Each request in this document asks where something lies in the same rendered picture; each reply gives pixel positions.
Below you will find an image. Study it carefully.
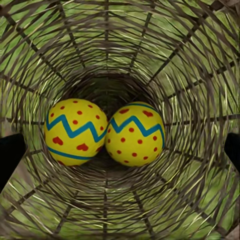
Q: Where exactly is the wicker basket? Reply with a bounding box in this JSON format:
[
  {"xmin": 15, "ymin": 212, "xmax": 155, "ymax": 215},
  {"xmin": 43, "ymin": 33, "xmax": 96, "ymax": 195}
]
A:
[{"xmin": 0, "ymin": 0, "xmax": 240, "ymax": 240}]

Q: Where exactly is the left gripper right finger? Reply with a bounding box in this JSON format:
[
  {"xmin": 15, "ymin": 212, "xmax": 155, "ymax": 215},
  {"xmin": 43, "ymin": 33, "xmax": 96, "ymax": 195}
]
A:
[{"xmin": 224, "ymin": 133, "xmax": 240, "ymax": 173}]

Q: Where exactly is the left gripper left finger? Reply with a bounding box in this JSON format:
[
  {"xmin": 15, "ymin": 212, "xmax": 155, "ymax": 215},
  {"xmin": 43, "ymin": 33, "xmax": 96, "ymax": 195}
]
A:
[{"xmin": 0, "ymin": 133, "xmax": 26, "ymax": 193}]

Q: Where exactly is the easter egg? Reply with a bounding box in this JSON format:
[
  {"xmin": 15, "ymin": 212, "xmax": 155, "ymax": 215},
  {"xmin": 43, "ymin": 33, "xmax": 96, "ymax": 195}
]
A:
[
  {"xmin": 102, "ymin": 100, "xmax": 167, "ymax": 170},
  {"xmin": 42, "ymin": 97, "xmax": 108, "ymax": 167}
]

